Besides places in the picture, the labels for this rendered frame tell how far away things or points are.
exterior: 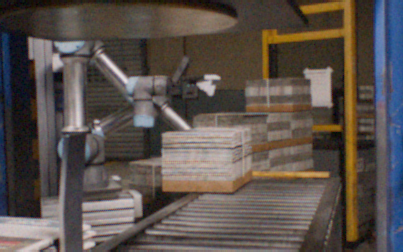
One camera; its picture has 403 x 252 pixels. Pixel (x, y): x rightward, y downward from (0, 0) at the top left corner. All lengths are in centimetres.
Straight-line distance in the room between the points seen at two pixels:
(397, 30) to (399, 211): 15
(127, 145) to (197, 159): 850
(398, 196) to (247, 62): 946
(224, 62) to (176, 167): 792
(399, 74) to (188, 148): 170
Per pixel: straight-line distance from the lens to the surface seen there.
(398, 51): 48
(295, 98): 376
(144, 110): 207
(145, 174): 296
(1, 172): 136
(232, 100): 996
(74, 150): 43
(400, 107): 48
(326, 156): 439
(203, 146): 212
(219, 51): 1005
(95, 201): 229
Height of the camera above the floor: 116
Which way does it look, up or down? 3 degrees down
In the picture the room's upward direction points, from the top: 1 degrees counter-clockwise
